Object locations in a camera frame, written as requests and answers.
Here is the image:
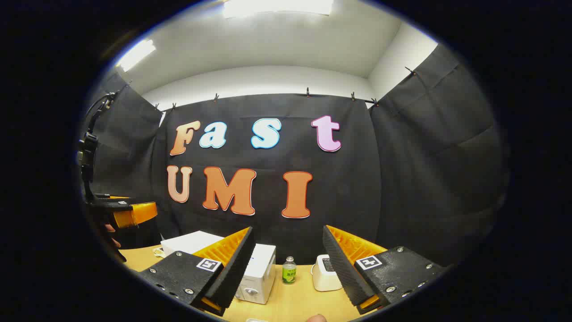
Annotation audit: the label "ceiling light panel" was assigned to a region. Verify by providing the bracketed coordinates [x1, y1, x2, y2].
[117, 39, 157, 72]
[223, 0, 334, 18]

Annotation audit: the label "black backdrop cloth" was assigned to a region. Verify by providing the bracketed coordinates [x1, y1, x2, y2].
[80, 42, 510, 269]

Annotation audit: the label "green label glass bottle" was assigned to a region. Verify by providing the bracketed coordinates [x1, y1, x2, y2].
[282, 256, 297, 285]

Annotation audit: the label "white toaster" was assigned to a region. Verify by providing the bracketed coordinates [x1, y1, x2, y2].
[311, 254, 344, 292]

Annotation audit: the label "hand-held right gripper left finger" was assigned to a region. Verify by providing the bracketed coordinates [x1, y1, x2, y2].
[136, 226, 257, 317]

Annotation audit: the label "white microwave oven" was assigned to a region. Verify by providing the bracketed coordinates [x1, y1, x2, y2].
[160, 231, 277, 305]

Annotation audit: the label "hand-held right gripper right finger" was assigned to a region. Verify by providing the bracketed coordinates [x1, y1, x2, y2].
[323, 225, 447, 315]

